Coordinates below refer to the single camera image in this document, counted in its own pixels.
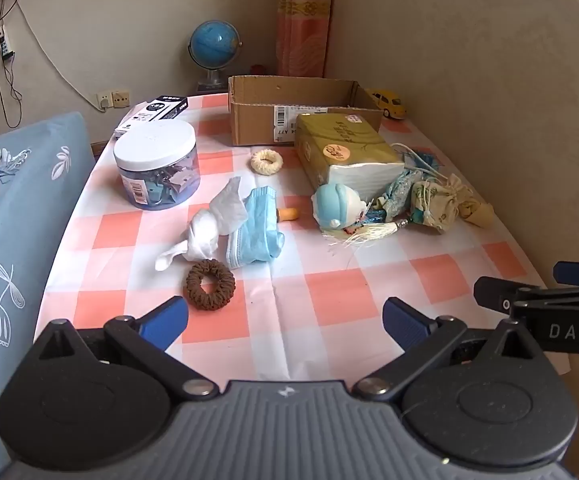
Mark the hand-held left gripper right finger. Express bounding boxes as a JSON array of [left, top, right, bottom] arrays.
[[352, 296, 550, 402]]

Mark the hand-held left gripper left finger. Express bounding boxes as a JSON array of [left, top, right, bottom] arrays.
[[32, 296, 220, 402]]

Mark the brown scrunchie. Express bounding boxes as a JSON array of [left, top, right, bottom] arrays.
[[183, 259, 236, 311]]

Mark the white cloth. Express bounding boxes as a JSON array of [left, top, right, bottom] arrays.
[[155, 176, 248, 272]]

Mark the cream printed sachet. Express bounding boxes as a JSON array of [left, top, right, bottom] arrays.
[[409, 174, 474, 235]]

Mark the blue floral sachet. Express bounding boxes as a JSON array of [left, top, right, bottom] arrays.
[[369, 167, 423, 226]]

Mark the plush doll with blue hat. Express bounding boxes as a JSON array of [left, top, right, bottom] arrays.
[[311, 182, 375, 251]]

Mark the brown cardboard box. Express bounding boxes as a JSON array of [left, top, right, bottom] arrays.
[[228, 75, 384, 147]]

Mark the crumpled yellow cloth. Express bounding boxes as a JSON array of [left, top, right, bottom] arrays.
[[458, 199, 495, 228]]

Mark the pink checkered tablecloth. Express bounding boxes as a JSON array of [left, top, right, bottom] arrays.
[[34, 91, 570, 381]]

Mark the blue printed cushion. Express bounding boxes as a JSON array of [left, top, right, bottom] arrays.
[[0, 111, 95, 480]]

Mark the clear jar with white lid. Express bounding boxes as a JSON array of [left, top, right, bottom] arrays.
[[113, 120, 201, 211]]

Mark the cream scrunchie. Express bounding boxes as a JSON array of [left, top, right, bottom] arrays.
[[250, 148, 284, 177]]

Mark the gold tissue pack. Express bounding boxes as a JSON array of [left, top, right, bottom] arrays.
[[294, 112, 406, 201]]

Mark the black and white carton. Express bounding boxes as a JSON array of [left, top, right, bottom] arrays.
[[114, 94, 189, 138]]

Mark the yellow toy car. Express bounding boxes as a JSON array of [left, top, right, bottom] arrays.
[[365, 88, 407, 121]]

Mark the beige sofa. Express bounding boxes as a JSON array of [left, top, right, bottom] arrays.
[[322, 0, 579, 311]]

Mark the blue desk globe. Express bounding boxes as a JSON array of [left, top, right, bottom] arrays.
[[188, 20, 244, 92]]

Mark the pink patterned curtain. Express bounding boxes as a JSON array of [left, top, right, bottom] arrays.
[[275, 0, 337, 78]]

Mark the white cable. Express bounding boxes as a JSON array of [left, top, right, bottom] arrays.
[[16, 0, 102, 108]]

